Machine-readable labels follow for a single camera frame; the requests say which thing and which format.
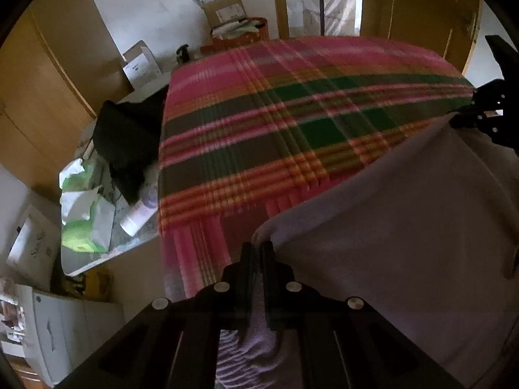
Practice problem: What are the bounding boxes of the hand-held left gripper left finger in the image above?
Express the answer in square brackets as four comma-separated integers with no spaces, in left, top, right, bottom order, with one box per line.
[57,242,260,389]

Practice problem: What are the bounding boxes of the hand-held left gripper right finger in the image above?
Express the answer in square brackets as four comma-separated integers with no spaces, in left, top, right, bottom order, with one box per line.
[259,242,465,389]

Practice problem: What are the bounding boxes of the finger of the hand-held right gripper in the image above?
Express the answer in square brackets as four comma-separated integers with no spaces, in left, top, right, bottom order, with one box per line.
[449,105,487,129]

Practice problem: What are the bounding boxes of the mauve fleece garment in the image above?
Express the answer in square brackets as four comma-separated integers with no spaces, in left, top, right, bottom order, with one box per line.
[215,111,519,389]

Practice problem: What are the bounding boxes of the wooden door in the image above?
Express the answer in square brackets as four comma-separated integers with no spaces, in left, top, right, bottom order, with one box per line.
[359,0,483,86]

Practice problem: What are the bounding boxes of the white bottle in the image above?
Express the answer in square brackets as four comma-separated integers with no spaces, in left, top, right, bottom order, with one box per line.
[120,188,159,236]

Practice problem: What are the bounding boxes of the white side table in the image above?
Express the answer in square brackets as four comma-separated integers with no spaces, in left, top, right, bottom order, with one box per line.
[61,85,171,278]

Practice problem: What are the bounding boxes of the plaid bed blanket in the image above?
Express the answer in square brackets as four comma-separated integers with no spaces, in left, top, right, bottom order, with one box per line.
[158,36,477,304]

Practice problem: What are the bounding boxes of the yellow patterned bag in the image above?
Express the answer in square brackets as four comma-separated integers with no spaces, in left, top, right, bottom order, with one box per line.
[61,267,112,302]

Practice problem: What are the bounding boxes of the green tissue pack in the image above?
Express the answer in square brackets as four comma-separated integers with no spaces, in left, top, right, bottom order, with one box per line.
[59,158,102,191]
[61,186,116,254]

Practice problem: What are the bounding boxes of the black bag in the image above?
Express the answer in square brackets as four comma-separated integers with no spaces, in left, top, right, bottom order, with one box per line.
[92,87,169,205]

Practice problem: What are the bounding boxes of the white drawer cabinet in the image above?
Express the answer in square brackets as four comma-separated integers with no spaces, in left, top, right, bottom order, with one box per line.
[14,284,124,387]

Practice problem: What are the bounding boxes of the small white box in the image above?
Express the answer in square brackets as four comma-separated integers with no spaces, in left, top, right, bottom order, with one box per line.
[123,41,163,90]

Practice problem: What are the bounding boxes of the photo frames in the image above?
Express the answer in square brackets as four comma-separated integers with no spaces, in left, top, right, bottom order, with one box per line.
[0,279,29,357]

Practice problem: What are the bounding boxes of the brown cardboard box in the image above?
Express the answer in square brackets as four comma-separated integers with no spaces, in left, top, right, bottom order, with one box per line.
[194,0,248,29]

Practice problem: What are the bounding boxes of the wooden wardrobe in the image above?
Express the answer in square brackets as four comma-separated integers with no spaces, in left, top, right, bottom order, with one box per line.
[0,0,134,189]

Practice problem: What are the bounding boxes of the wooden door frame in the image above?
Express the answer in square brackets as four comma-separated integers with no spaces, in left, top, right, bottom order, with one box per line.
[270,0,289,41]

